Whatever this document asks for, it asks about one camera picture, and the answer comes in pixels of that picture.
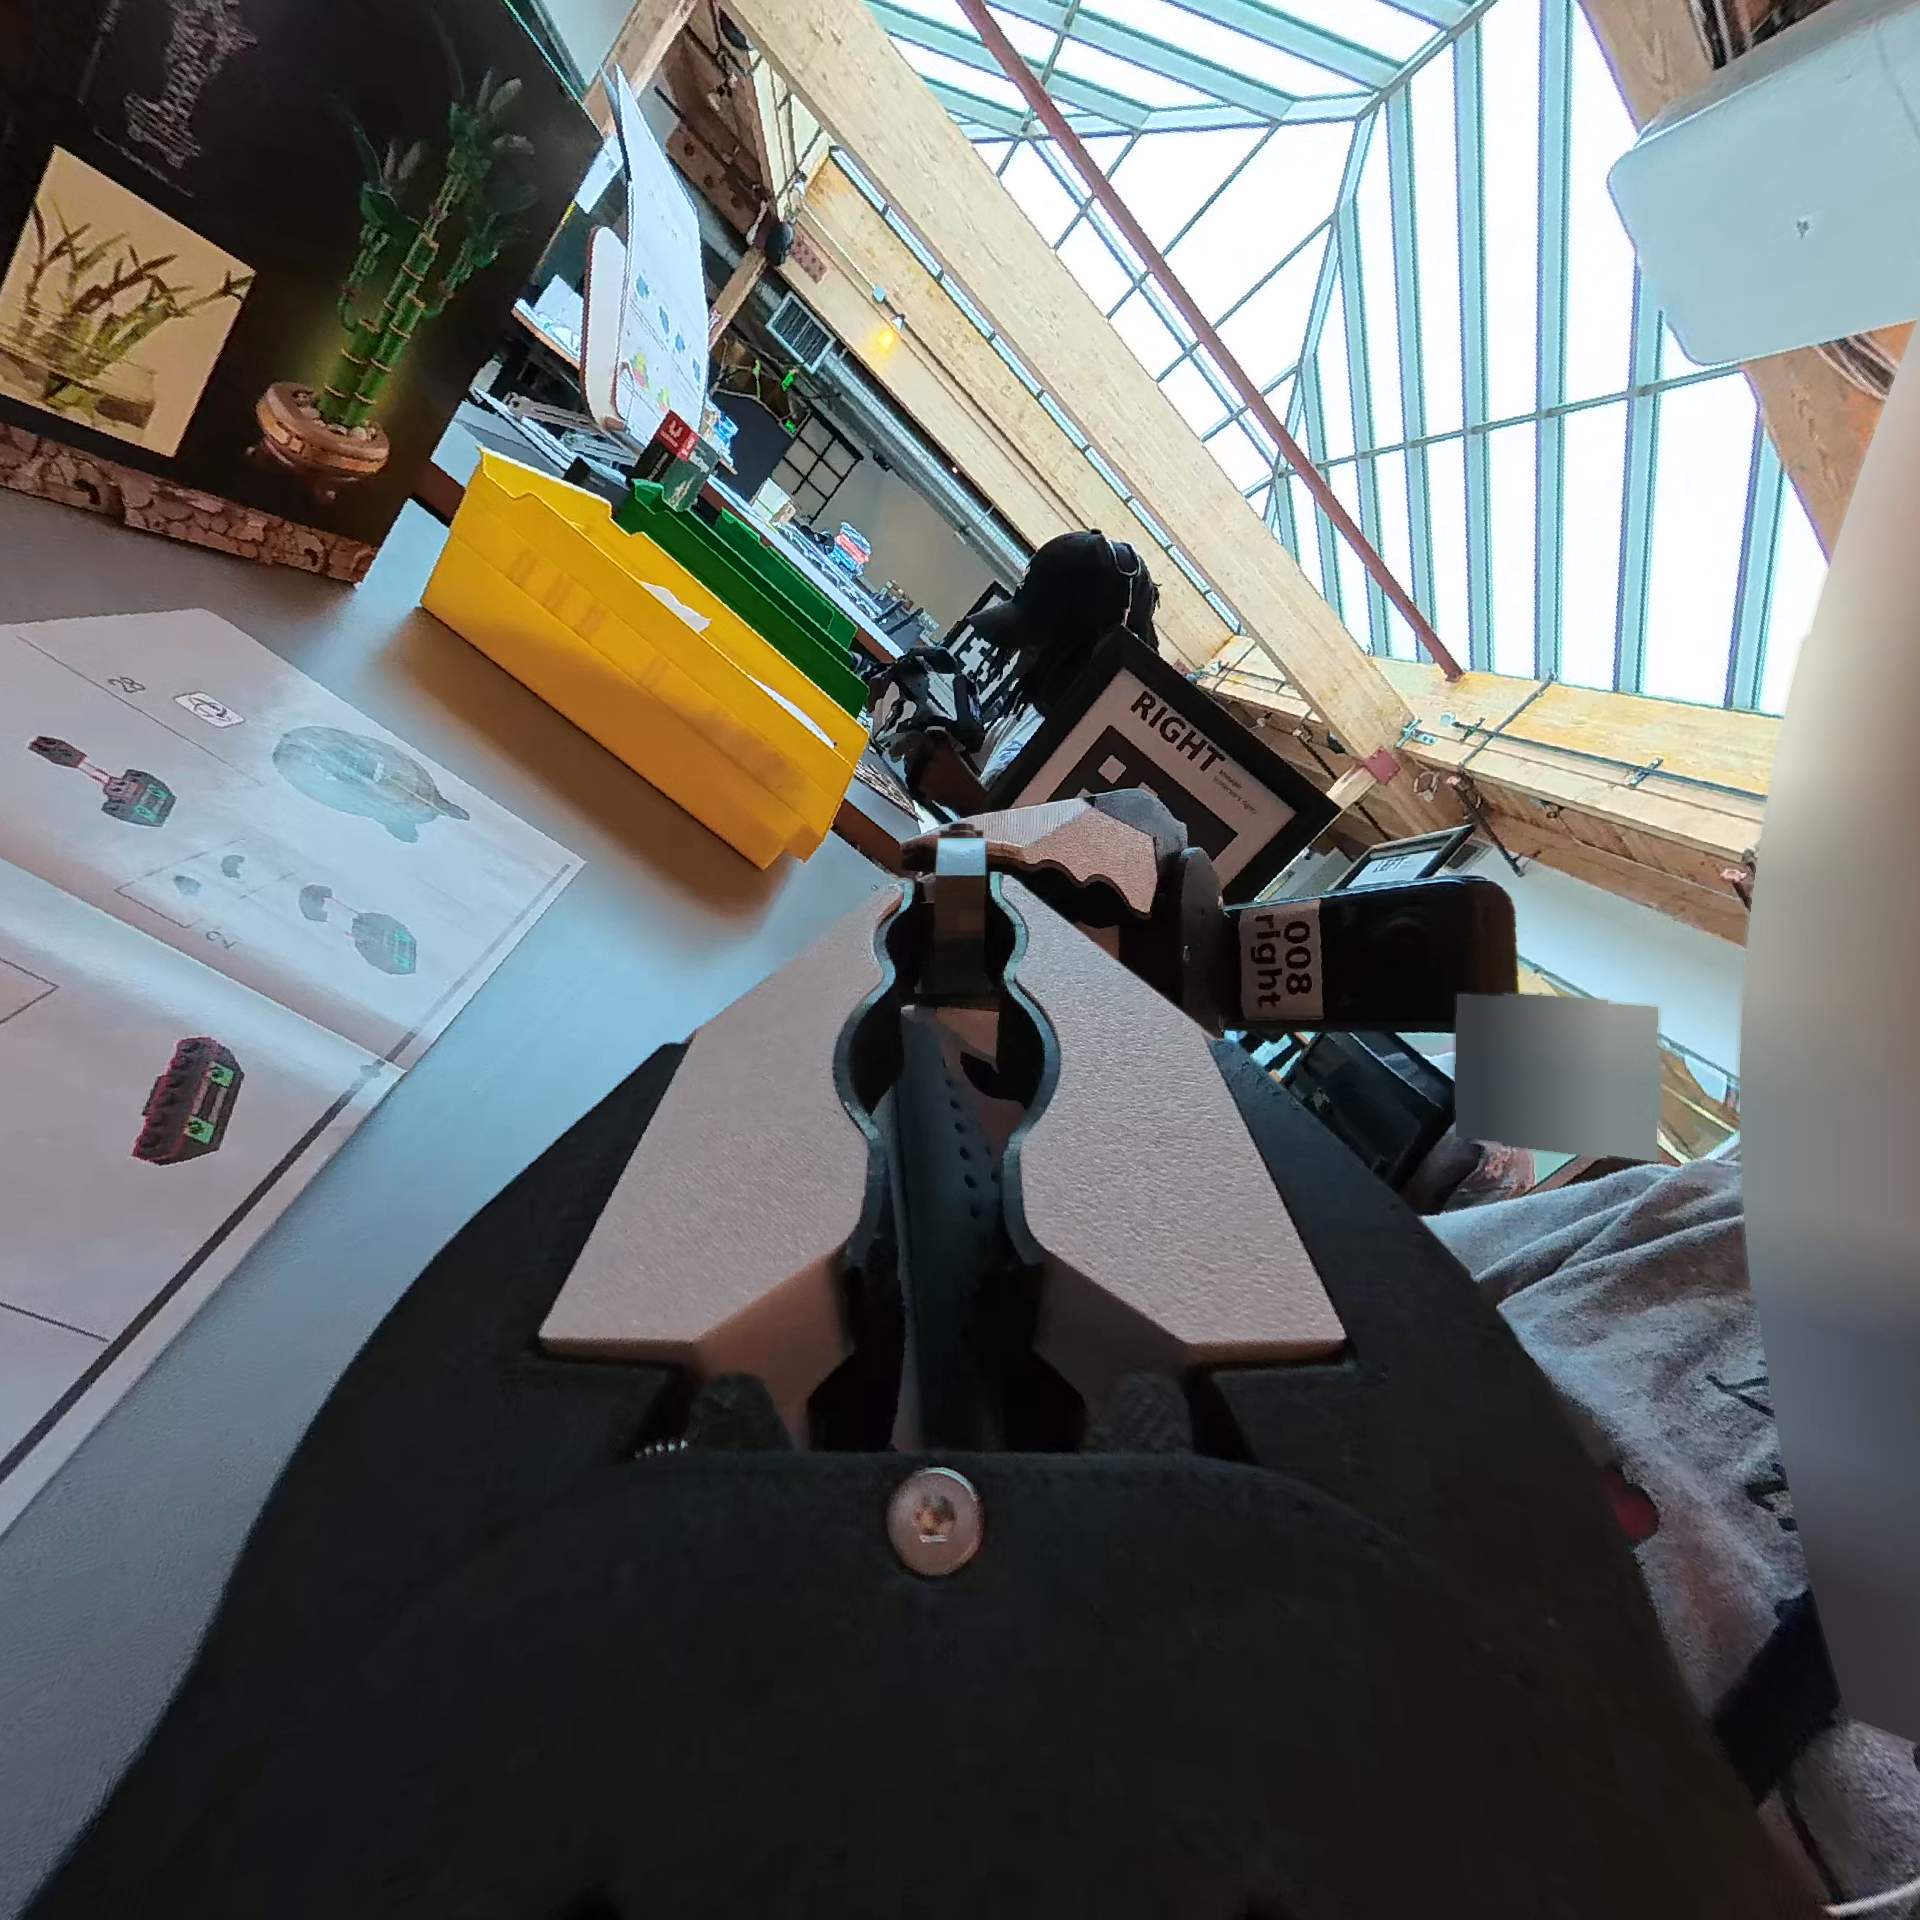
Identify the grey printed shirt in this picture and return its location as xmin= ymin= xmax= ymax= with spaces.
xmin=1424 ymin=1154 xmax=1920 ymax=1920

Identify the white paper sign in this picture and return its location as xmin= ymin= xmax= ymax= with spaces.
xmin=584 ymin=66 xmax=713 ymax=452

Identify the white instruction booklet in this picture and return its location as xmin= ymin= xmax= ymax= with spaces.
xmin=0 ymin=607 xmax=587 ymax=1538

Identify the grey desk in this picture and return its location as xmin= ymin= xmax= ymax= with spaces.
xmin=0 ymin=487 xmax=923 ymax=1920

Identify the green plastic bin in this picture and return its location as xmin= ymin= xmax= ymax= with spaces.
xmin=616 ymin=477 xmax=874 ymax=720

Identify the red ceiling pipe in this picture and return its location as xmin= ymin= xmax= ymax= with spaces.
xmin=951 ymin=0 xmax=1465 ymax=684

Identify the yellow plastic bin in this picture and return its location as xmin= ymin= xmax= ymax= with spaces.
xmin=420 ymin=447 xmax=874 ymax=874

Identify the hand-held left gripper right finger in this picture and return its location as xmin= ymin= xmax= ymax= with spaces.
xmin=984 ymin=874 xmax=1350 ymax=1390

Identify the dark grey brick piece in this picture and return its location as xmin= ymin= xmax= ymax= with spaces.
xmin=928 ymin=835 xmax=1003 ymax=1011

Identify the black building set box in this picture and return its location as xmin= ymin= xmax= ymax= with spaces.
xmin=0 ymin=0 xmax=601 ymax=587

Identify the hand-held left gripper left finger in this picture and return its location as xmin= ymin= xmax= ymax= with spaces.
xmin=537 ymin=882 xmax=922 ymax=1448

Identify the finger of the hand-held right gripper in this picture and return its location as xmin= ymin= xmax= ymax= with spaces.
xmin=904 ymin=799 xmax=1120 ymax=903
xmin=1049 ymin=787 xmax=1193 ymax=963

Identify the white plastic housing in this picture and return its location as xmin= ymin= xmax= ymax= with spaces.
xmin=1608 ymin=15 xmax=1920 ymax=366

